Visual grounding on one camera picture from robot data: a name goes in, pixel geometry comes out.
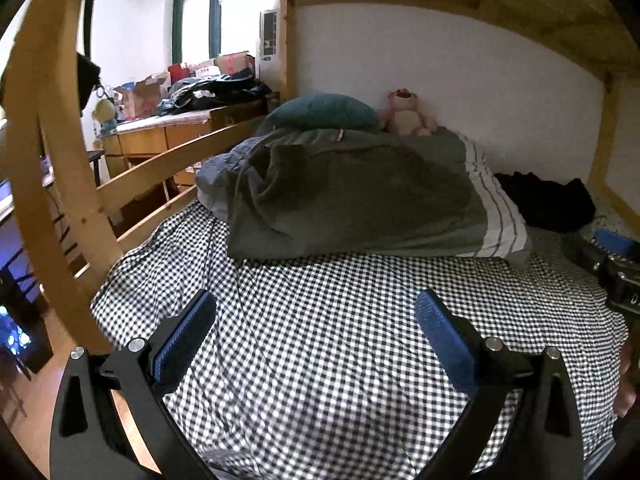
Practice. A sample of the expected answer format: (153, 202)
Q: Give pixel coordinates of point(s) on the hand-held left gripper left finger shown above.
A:
(185, 335)

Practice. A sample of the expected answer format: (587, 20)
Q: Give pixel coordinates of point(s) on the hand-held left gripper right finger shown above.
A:
(445, 335)

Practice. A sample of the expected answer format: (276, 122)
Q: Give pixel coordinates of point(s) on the green window frame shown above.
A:
(177, 20)

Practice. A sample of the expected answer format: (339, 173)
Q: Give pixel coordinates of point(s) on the yellow plush toy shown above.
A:
(106, 116)

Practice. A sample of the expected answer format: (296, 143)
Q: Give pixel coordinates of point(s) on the teal pillow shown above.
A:
(325, 111)

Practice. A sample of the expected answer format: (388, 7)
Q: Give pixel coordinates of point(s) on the dark cabinet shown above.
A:
(25, 320)

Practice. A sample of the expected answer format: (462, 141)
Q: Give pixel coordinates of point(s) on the wooden bed frame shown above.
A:
(45, 160)

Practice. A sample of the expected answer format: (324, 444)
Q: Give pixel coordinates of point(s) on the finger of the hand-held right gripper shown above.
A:
(587, 255)
(616, 242)

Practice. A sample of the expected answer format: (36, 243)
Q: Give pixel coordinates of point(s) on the black side table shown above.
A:
(97, 162)

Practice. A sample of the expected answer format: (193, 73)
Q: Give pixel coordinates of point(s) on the floral white mattress pad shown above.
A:
(607, 222)

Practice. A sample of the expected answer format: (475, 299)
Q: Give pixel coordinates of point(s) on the olive green cloth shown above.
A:
(360, 200)

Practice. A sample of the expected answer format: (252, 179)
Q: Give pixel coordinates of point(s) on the black cloth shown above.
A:
(545, 202)

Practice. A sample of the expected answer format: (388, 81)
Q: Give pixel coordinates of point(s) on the red container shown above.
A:
(178, 72)

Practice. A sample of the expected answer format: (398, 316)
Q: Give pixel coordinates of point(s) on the cardboard box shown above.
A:
(234, 63)
(145, 92)

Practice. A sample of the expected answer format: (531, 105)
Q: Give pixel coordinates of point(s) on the pink plush toy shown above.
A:
(407, 115)

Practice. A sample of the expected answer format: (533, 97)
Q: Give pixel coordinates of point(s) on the person's right hand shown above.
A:
(629, 380)

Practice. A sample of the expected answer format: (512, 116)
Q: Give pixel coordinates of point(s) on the black white checkered bedsheet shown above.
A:
(325, 335)

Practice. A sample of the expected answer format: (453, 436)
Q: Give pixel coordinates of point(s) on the grey striped duvet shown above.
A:
(500, 210)

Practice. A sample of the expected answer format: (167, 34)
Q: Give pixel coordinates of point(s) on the black hanging object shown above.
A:
(89, 80)

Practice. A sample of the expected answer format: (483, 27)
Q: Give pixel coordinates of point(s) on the wooden desk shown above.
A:
(150, 140)

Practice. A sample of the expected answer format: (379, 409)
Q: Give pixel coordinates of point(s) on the pile of dark clothes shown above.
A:
(220, 91)

